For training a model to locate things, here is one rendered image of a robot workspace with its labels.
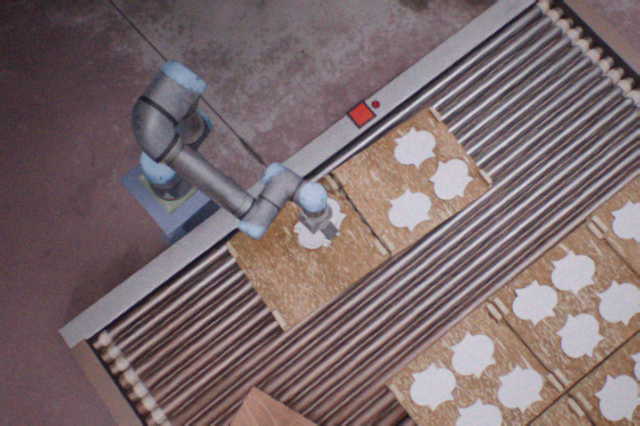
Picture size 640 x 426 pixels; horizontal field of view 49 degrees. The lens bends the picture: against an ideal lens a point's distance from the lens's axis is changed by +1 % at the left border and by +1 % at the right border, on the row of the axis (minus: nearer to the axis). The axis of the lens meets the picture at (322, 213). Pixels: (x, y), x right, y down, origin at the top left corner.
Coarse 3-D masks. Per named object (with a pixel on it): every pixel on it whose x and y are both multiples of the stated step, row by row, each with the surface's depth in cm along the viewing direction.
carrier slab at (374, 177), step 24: (432, 120) 233; (384, 144) 231; (456, 144) 231; (336, 168) 230; (360, 168) 229; (384, 168) 229; (408, 168) 229; (432, 168) 229; (360, 192) 227; (384, 192) 227; (432, 192) 227; (480, 192) 226; (384, 216) 225; (432, 216) 225; (408, 240) 223
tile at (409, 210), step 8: (408, 192) 226; (392, 200) 225; (400, 200) 225; (408, 200) 225; (416, 200) 225; (424, 200) 225; (392, 208) 224; (400, 208) 224; (408, 208) 224; (416, 208) 224; (424, 208) 224; (392, 216) 224; (400, 216) 224; (408, 216) 224; (416, 216) 223; (424, 216) 223; (392, 224) 224; (400, 224) 223; (408, 224) 223; (416, 224) 223
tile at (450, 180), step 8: (456, 160) 228; (440, 168) 227; (448, 168) 227; (456, 168) 227; (464, 168) 227; (432, 176) 227; (440, 176) 227; (448, 176) 227; (456, 176) 227; (464, 176) 227; (440, 184) 226; (448, 184) 226; (456, 184) 226; (464, 184) 226; (440, 192) 225; (448, 192) 225; (456, 192) 225
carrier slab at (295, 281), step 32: (288, 224) 225; (352, 224) 225; (256, 256) 223; (288, 256) 222; (320, 256) 222; (352, 256) 222; (384, 256) 222; (256, 288) 220; (288, 288) 220; (320, 288) 219; (288, 320) 217
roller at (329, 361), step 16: (608, 128) 234; (624, 128) 233; (592, 144) 232; (608, 144) 233; (576, 160) 230; (560, 176) 229; (544, 192) 228; (512, 208) 227; (528, 208) 227; (496, 224) 225; (480, 240) 224; (448, 256) 224; (464, 256) 223; (432, 272) 222; (448, 272) 223; (416, 288) 220; (400, 304) 219; (384, 320) 218; (352, 336) 217; (368, 336) 218; (336, 352) 216; (320, 368) 215; (304, 384) 214; (288, 400) 213
